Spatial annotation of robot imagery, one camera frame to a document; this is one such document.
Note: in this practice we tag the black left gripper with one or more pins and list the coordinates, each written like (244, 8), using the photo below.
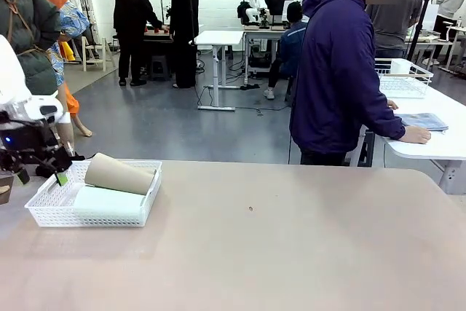
(22, 138)

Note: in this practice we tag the pale green paper cup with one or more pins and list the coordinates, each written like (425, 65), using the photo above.
(105, 200)

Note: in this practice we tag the white perforated plastic basket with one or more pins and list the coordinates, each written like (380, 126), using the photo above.
(91, 220)

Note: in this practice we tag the brown paper cup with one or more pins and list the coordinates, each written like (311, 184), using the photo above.
(116, 176)

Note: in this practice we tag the person's left hand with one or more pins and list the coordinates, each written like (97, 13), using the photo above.
(393, 104)

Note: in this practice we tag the person's right hand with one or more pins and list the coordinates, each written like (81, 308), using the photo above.
(416, 135)

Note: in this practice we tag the wooden step stool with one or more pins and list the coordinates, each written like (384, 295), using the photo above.
(95, 49)

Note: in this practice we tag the person in dark green coat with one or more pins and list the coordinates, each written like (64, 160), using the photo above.
(29, 34)

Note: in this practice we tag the grey plastic stool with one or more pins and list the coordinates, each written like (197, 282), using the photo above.
(159, 63)

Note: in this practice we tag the dark framed wooden table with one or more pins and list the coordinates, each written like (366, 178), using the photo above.
(160, 39)

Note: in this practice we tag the person in black hoodie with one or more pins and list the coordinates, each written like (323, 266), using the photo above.
(133, 16)

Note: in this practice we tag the person in black clothes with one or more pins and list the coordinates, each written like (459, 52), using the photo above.
(183, 16)

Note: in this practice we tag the white standing desk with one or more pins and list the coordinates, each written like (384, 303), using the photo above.
(218, 38)

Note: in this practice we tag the black floor power strip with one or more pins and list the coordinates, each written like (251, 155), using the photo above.
(249, 87)

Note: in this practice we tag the black cloth bundle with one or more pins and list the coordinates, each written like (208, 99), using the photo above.
(244, 12)

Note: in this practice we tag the white framed work table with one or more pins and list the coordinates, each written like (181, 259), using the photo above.
(262, 30)

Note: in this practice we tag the seated person in blue jacket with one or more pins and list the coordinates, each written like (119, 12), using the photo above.
(291, 49)

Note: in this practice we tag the person in purple jacket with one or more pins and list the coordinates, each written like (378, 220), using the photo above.
(335, 70)

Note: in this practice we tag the white box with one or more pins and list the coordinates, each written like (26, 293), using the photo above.
(400, 67)

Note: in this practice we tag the person in grey shirt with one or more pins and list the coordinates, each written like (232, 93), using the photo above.
(393, 19)

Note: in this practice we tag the folded blue cloth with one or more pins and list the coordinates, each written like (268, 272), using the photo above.
(426, 121)

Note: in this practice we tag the white side table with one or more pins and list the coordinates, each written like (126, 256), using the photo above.
(448, 147)

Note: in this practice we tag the black tripod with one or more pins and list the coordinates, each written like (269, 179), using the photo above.
(422, 16)

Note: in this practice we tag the person in grey sweater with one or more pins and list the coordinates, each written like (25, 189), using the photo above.
(451, 1)

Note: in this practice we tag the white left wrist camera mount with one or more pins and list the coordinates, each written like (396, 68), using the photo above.
(32, 103)

